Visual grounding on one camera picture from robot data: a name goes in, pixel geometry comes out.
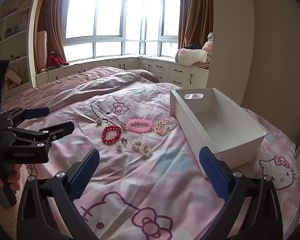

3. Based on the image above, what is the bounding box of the brown curtain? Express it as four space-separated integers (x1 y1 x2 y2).
37 0 70 63
177 0 214 49

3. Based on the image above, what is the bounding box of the bay window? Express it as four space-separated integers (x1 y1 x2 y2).
64 0 182 63

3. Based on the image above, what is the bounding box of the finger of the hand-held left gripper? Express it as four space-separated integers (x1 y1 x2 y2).
5 121 75 153
0 106 50 130

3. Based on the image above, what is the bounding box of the pink cartoon cat duvet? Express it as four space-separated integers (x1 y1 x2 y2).
0 66 300 240

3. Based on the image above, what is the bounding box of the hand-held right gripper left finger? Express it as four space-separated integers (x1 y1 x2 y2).
16 148 100 240

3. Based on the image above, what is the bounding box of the pastel chain bracelet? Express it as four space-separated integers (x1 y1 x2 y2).
154 117 177 135

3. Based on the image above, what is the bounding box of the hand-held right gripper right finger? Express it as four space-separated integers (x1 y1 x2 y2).
199 146 283 240

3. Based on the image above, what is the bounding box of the pink bead bracelet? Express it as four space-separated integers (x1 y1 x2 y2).
127 118 153 133

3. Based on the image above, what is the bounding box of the red plush toy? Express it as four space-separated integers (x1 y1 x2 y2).
46 54 70 68

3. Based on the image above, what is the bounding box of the pink clothes pile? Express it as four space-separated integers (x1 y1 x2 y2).
202 32 214 68

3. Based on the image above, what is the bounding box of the cream pitcher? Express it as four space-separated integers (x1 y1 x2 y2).
7 66 22 85

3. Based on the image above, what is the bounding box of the red bead bracelet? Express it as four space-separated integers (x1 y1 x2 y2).
102 125 122 145

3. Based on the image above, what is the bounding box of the pink upright panel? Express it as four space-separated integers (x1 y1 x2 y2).
37 31 48 72

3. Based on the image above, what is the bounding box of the white wall shelf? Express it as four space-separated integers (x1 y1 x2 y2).
0 0 44 98

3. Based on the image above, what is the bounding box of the rolled cream blanket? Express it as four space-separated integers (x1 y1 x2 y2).
175 48 208 67

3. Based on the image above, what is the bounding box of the white storage box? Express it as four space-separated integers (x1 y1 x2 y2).
170 88 270 178

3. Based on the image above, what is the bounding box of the mauve blanket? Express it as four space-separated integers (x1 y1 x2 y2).
85 66 160 83

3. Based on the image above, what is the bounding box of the white pearl bracelet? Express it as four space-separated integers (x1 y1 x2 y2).
131 138 145 150

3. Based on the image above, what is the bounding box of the cream window cabinet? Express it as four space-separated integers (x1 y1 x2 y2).
36 56 209 89

